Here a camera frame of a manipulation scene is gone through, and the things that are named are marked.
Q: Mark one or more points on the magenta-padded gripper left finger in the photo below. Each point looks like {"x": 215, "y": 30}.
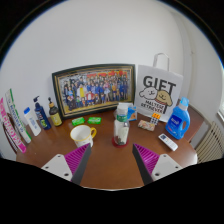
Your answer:
{"x": 60, "y": 165}

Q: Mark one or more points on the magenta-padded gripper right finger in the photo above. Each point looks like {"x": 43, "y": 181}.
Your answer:
{"x": 163, "y": 165}

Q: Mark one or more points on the clear green-labelled drink bottle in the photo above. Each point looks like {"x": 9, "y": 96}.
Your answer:
{"x": 121, "y": 128}

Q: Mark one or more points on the white remote control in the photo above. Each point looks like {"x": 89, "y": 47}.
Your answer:
{"x": 168, "y": 142}

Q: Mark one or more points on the white mug with yellow rim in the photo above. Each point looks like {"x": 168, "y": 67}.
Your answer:
{"x": 80, "y": 135}

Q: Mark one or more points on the blue detergent bottle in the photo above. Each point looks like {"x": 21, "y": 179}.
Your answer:
{"x": 176, "y": 121}

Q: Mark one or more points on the colourful puzzle cube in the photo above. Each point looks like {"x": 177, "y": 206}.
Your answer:
{"x": 155, "y": 119}

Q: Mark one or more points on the small green packet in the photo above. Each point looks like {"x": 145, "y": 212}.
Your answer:
{"x": 94, "y": 120}
{"x": 78, "y": 121}

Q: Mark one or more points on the brown pump bottle, yellow label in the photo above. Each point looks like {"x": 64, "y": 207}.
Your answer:
{"x": 55, "y": 116}

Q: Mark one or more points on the white bottle with blue cap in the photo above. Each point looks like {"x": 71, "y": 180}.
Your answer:
{"x": 32, "y": 123}

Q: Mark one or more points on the white radiator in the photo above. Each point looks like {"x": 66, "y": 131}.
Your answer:
{"x": 210, "y": 145}

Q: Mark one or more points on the dark blue pump bottle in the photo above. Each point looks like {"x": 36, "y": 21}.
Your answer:
{"x": 42, "y": 116}

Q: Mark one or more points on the pink shuttlecock tube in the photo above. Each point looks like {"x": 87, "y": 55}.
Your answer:
{"x": 13, "y": 130}

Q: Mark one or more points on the green and white shuttlecock tube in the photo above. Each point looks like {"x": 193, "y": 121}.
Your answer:
{"x": 18, "y": 116}

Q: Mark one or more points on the white printed paper gift bag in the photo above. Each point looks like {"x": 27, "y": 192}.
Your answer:
{"x": 158, "y": 93}

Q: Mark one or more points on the framed group picture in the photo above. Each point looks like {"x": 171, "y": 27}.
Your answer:
{"x": 95, "y": 90}

